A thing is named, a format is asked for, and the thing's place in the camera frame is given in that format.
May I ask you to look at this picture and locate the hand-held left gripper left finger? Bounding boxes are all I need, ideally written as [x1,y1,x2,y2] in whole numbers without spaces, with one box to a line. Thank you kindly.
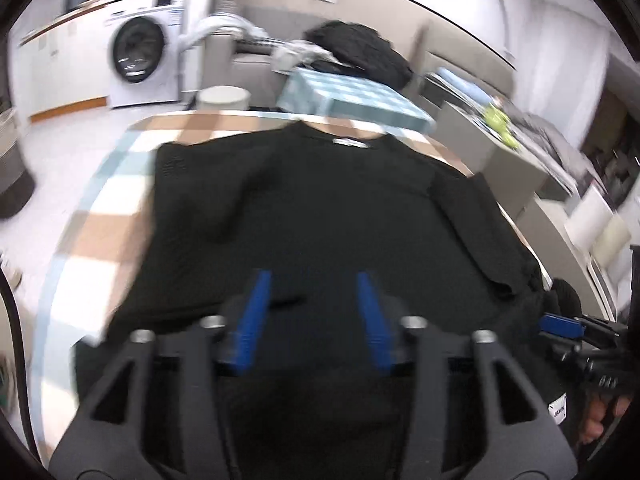
[48,269,274,480]

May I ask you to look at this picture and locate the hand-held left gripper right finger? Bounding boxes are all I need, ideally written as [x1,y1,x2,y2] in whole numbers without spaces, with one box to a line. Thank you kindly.
[356,271,580,480]

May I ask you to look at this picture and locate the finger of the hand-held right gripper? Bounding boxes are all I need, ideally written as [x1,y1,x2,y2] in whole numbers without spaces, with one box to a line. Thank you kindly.
[539,312,622,349]

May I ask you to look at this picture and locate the black knit sweater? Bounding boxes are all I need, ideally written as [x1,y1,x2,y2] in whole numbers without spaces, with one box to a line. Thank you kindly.
[75,122,583,480]

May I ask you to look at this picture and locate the white and blue clothes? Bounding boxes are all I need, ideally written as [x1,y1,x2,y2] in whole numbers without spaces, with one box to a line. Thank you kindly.
[180,12,266,53]

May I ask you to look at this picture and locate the person's right hand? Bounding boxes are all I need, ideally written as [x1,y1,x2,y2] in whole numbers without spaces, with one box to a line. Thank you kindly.
[581,394,632,447]

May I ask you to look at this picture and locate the grey side table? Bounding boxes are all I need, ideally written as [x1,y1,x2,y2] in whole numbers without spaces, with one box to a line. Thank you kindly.
[435,102,576,221]

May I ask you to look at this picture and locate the plaid brown blue blanket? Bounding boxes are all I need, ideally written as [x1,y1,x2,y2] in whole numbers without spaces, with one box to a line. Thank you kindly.
[37,110,541,461]

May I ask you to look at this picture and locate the dark wooden cabinet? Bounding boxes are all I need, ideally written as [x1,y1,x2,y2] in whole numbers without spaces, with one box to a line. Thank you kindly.
[580,95,640,206]

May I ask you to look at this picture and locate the bed with grey bedding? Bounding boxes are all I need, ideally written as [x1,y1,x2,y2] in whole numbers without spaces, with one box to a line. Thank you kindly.
[425,67,581,191]

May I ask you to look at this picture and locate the yellow-green toy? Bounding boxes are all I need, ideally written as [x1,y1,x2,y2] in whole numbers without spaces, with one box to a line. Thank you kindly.
[482,105,521,148]

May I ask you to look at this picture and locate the teal checked blanket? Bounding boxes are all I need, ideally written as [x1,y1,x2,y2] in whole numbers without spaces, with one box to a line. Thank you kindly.
[277,67,435,133]

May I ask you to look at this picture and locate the white round stool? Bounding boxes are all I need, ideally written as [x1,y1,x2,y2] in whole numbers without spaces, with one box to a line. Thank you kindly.
[197,86,249,111]

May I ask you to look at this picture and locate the white curtain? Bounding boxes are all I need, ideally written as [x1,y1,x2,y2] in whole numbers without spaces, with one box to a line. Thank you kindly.
[515,0,611,146]

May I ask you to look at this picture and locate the beige sofa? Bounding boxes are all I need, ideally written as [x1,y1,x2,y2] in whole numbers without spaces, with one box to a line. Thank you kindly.
[202,5,301,111]

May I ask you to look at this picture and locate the light grey garment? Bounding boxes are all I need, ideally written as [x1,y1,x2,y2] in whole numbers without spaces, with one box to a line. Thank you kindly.
[272,40,333,73]

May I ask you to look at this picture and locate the black jacket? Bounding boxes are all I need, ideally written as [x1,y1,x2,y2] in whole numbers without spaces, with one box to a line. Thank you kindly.
[302,20,413,88]

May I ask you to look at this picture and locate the striped cloth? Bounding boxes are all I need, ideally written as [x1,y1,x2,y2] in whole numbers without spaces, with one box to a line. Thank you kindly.
[240,35,281,55]

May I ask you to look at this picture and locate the beige padded headboard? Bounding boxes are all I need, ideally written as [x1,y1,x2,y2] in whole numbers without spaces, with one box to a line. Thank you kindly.
[415,25,516,106]

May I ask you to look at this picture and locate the woven laundry basket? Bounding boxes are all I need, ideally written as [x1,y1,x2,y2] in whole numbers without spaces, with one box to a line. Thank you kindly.
[0,107,36,218]

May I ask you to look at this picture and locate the white washing machine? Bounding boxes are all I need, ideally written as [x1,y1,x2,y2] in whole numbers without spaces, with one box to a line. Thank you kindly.
[106,0,193,110]

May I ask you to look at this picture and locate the white cabinet with wooden counter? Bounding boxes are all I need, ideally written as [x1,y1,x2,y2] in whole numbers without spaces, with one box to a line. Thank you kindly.
[20,0,113,123]

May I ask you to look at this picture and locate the black cable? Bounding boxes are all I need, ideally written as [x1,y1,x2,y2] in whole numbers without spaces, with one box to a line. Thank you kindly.
[0,265,38,461]

